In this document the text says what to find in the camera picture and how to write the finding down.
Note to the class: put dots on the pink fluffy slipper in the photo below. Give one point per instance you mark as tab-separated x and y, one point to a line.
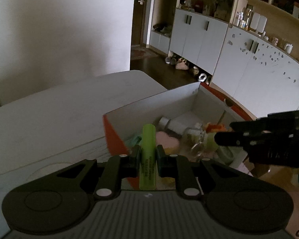
182	64

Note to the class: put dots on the dark red pot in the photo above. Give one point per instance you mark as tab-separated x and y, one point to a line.
199	5

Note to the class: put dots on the white mug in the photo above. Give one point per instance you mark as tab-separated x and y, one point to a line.
288	48

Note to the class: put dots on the glass jar with green lid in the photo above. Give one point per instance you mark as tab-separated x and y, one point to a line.
194	138

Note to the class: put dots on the green tube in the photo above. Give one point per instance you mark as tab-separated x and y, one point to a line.
148	142

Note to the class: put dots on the pale green round container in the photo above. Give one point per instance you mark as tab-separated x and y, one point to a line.
226	154

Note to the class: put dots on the dark wooden door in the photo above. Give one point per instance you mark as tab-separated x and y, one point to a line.
140	22

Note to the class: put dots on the white cylindrical can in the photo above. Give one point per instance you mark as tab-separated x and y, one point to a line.
164	122

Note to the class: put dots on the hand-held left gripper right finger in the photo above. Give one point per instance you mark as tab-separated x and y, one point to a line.
162	160

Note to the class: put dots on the patterned shoe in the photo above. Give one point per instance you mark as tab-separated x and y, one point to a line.
195	70

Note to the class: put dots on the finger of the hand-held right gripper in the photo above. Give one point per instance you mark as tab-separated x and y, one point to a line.
259	125
229	139

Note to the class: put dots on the white canister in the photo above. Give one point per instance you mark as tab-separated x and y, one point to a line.
263	23
255	21

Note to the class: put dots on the white wall cabinet unit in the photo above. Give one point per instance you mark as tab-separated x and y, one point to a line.
214	42

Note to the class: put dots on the pink heart-shaped object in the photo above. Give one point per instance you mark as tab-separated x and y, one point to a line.
167	139

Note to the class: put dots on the grey shoe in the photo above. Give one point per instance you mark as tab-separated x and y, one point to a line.
168	60

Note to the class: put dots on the red cardboard box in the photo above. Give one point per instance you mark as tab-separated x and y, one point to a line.
179	99

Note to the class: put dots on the silver shoe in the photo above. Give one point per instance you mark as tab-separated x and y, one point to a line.
202	77

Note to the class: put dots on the white rectangular box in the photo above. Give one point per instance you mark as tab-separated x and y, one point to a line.
183	123

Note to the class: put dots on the dark shoe pair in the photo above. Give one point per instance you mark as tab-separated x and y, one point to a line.
162	29

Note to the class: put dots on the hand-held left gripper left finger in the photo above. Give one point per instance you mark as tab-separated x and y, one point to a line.
134	160

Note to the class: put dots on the brown doormat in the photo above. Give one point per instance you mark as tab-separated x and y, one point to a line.
142	53

